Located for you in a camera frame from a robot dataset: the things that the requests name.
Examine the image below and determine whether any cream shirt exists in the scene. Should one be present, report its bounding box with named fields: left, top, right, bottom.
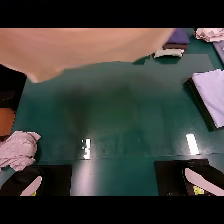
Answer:
left=0, top=28, right=177, bottom=84

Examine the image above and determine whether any lavender folded garment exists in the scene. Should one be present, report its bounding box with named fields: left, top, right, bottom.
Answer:
left=192, top=68, right=224, bottom=129

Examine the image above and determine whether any pink white garment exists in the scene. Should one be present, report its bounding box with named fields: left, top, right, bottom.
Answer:
left=194, top=28, right=224, bottom=43

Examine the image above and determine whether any white folded garment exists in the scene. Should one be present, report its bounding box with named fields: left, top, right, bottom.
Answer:
left=153, top=47, right=185, bottom=59

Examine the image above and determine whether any purple folded garment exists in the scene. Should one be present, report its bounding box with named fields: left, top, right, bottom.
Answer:
left=165, top=28, right=191, bottom=45

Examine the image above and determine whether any dark folded garment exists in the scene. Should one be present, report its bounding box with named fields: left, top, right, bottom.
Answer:
left=162, top=42, right=188, bottom=51

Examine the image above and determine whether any pale pink garment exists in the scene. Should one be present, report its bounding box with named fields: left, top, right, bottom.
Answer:
left=0, top=130, right=42, bottom=173

